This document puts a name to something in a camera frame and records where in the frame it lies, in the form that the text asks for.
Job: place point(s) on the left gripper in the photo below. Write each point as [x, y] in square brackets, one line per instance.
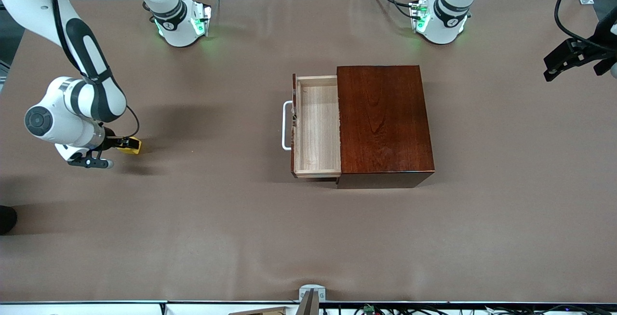
[594, 50]

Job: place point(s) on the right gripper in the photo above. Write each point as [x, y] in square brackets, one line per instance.
[110, 142]

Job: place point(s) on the yellow wooden block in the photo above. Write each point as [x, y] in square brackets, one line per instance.
[134, 150]

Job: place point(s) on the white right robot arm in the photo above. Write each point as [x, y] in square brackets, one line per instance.
[91, 98]

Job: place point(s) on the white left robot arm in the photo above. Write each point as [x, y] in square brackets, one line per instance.
[446, 21]

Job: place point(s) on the black shoe tip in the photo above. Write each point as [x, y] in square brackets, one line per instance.
[6, 219]

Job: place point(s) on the brown table cloth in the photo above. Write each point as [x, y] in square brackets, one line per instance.
[241, 233]

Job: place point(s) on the dark brown wooden cabinet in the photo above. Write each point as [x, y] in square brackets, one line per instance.
[385, 122]

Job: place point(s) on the brown cardboard piece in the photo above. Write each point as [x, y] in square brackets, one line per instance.
[265, 311]

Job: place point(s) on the grey metal clamp bracket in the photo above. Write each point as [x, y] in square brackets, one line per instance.
[312, 288]

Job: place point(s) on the grey metal post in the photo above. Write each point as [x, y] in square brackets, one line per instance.
[308, 305]

